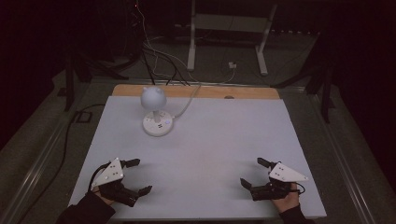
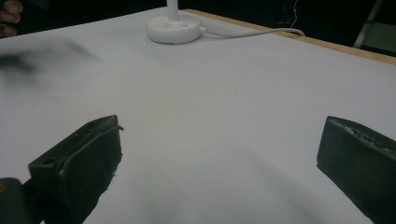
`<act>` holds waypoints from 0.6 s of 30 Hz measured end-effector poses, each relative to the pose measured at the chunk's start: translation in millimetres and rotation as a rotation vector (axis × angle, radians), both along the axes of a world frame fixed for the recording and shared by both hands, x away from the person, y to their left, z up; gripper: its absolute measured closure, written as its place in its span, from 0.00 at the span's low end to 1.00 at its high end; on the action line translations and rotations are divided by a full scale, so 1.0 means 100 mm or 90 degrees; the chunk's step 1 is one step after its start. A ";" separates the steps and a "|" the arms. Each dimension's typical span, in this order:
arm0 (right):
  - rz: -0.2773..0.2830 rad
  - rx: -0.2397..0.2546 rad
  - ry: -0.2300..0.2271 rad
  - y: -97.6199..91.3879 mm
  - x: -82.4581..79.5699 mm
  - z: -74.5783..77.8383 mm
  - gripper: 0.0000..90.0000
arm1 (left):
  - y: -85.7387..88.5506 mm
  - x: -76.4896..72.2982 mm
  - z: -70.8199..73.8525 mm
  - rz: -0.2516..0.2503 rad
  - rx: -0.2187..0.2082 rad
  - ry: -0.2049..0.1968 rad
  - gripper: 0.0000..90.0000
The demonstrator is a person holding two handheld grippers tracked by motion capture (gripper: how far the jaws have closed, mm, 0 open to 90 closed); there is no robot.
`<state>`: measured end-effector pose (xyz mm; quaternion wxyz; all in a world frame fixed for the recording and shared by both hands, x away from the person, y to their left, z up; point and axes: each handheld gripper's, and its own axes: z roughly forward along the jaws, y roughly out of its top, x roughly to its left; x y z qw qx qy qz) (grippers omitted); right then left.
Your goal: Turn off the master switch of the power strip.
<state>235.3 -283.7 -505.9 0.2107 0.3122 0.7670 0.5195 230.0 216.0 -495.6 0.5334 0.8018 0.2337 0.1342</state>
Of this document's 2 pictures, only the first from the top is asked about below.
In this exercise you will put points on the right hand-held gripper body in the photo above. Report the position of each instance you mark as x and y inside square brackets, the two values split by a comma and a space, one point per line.
[285, 174]

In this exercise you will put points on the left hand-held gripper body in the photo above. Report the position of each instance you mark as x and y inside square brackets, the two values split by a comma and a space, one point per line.
[109, 174]

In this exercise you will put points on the white round-headed desk lamp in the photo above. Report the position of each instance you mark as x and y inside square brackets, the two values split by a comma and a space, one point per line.
[153, 99]

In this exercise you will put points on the person's left hand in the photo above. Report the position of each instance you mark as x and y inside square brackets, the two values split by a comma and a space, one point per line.
[104, 196]

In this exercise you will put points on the person's right hand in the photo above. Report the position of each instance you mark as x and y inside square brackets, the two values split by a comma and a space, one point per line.
[288, 203]

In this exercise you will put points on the white table mat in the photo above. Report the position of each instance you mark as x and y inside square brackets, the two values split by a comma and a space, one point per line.
[218, 143]

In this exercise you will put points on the black square floor plate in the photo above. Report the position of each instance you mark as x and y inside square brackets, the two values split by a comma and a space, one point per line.
[84, 117]

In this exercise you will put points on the black stand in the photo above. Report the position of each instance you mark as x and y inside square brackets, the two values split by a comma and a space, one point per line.
[325, 93]
[69, 84]

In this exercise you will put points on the white plug adapter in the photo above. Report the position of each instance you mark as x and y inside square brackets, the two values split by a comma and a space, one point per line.
[232, 65]

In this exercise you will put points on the grey metal stand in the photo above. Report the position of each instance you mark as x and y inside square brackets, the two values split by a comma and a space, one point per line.
[191, 37]

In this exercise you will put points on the metal floor rail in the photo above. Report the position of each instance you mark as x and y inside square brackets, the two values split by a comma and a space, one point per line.
[345, 161]
[37, 168]

